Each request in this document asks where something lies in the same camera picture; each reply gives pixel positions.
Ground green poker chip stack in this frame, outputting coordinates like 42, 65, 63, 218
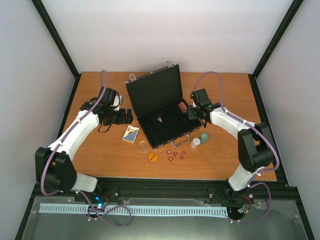
200, 132, 209, 145

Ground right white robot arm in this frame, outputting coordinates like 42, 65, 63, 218
187, 88, 280, 192

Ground clear plastic disc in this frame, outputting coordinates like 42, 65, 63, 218
137, 141, 150, 153

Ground white poker chip stack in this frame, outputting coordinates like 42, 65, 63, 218
190, 137, 201, 149

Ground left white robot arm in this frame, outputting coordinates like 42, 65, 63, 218
35, 86, 133, 202

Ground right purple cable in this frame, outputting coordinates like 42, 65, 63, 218
193, 71, 280, 224

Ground light blue cable duct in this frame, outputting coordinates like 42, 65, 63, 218
38, 203, 228, 218

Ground black frame post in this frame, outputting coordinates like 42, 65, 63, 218
31, 0, 81, 79
251, 0, 305, 79

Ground red poker chip stack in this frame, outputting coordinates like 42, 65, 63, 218
178, 101, 188, 114

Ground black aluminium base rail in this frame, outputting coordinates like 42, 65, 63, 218
32, 176, 300, 203

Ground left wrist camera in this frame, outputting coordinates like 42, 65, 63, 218
112, 94, 124, 111

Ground orange dealer button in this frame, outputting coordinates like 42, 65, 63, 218
147, 152, 158, 163

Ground left black frame post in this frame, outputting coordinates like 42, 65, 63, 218
31, 0, 81, 79

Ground right black frame post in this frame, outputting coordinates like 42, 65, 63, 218
251, 0, 305, 79

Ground playing card deck box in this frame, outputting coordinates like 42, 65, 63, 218
122, 125, 140, 143

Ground black poker set case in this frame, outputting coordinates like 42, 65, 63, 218
125, 61, 201, 149

